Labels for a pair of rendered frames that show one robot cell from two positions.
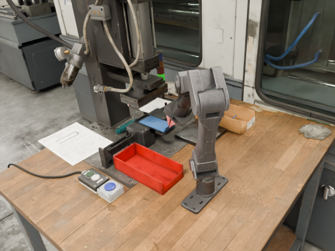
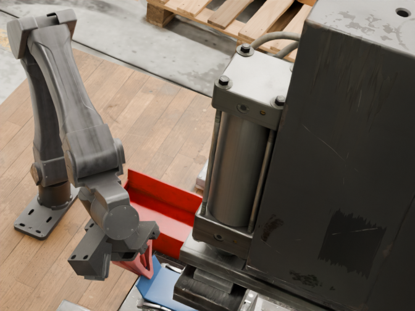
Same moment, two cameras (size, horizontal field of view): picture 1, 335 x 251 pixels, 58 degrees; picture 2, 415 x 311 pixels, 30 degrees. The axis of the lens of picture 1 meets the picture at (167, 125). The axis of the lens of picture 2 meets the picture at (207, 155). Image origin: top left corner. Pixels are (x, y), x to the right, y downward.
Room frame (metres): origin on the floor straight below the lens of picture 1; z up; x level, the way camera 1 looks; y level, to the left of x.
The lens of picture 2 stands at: (1.78, -0.28, 2.09)
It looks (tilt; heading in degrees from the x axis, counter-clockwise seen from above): 45 degrees down; 154
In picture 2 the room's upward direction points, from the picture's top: 9 degrees clockwise
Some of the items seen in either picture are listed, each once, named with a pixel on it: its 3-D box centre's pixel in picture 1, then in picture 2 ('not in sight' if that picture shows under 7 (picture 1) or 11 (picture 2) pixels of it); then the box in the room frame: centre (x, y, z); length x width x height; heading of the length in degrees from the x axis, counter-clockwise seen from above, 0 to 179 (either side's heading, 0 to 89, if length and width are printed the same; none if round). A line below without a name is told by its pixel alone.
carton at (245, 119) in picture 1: (224, 115); not in sight; (1.24, -0.27, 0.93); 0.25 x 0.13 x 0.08; 47
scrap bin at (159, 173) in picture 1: (147, 166); (171, 219); (0.90, 0.09, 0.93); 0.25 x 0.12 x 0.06; 47
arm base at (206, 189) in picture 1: (205, 184); (54, 186); (0.77, -0.11, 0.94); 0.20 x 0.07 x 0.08; 137
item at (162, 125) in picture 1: (157, 121); (184, 290); (1.11, 0.04, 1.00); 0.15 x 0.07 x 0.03; 48
